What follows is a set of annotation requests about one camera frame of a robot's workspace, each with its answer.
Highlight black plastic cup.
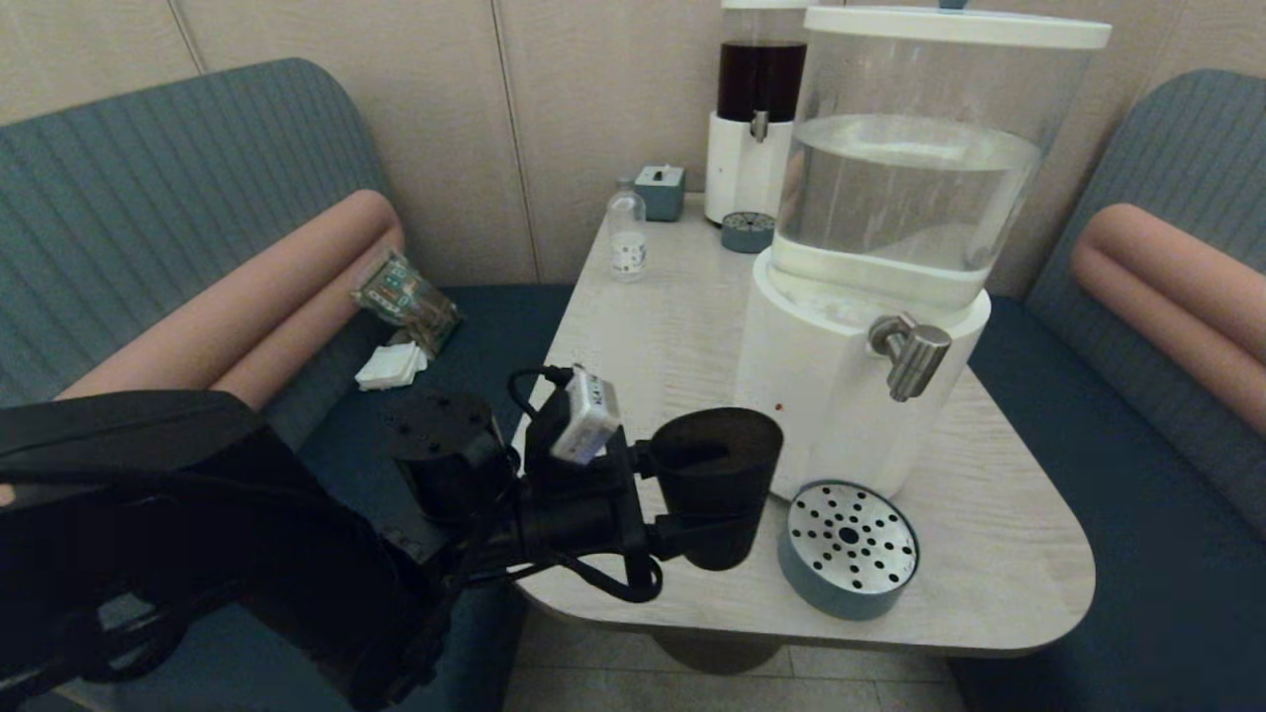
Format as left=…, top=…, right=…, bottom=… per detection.
left=650, top=407, right=784, bottom=573

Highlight silver water dispenser tap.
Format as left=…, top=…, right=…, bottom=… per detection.
left=869, top=313, right=952, bottom=402

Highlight large blue perforated drip tray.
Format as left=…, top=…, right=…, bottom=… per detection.
left=777, top=481, right=921, bottom=622

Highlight large clear water dispenser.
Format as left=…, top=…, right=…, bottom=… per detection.
left=732, top=6, right=1113, bottom=502

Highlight small clear plastic bottle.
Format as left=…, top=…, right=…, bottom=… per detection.
left=607, top=178, right=649, bottom=284

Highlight small blue drip tray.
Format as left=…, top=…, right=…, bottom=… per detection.
left=721, top=212, right=777, bottom=254

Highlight white paper napkins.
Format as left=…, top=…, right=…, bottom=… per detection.
left=356, top=341, right=430, bottom=393

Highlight blue tissue box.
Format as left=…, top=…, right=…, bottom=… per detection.
left=635, top=165, right=687, bottom=223

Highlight clear snack bag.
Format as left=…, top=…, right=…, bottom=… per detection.
left=353, top=249, right=464, bottom=357

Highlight small dark drink dispenser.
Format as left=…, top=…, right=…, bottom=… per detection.
left=704, top=0, right=814, bottom=228

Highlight long pink bolster cushion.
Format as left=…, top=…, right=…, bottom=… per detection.
left=0, top=190, right=406, bottom=507

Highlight teal empty bench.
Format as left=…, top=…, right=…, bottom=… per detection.
left=949, top=69, right=1266, bottom=712

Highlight teal bench with snack bag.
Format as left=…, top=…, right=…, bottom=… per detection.
left=0, top=57, right=575, bottom=712

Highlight short pink bolster cushion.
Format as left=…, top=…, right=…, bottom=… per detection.
left=1072, top=203, right=1266, bottom=438

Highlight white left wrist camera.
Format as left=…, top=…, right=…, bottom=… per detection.
left=549, top=366, right=622, bottom=466

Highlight black left camera cable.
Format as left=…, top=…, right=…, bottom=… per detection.
left=507, top=366, right=664, bottom=604

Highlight round table pedestal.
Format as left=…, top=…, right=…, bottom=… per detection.
left=648, top=629, right=792, bottom=676

